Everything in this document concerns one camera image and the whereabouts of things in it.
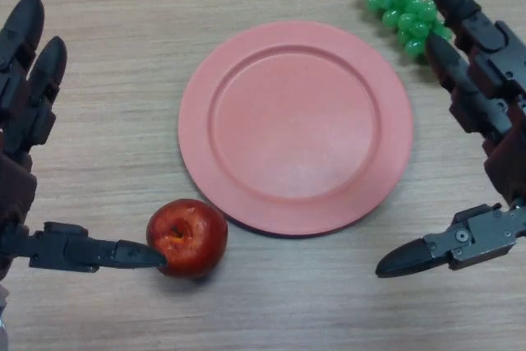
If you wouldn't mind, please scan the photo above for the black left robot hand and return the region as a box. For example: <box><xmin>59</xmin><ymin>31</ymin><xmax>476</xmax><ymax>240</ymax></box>
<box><xmin>0</xmin><ymin>0</ymin><xmax>168</xmax><ymax>286</ymax></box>

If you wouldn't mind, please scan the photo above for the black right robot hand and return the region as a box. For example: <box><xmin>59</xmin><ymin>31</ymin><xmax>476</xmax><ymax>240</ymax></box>
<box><xmin>374</xmin><ymin>0</ymin><xmax>526</xmax><ymax>279</ymax></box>

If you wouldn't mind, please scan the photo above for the green grape bunch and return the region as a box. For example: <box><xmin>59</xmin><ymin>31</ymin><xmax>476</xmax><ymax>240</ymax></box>
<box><xmin>360</xmin><ymin>0</ymin><xmax>453</xmax><ymax>65</ymax></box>

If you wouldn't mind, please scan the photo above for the pink round plate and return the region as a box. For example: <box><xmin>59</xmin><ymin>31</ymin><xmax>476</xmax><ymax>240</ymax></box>
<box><xmin>178</xmin><ymin>20</ymin><xmax>413</xmax><ymax>240</ymax></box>

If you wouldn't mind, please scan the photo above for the red apple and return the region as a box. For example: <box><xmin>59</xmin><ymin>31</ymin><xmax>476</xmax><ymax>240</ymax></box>
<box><xmin>146</xmin><ymin>198</ymin><xmax>228</xmax><ymax>279</ymax></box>

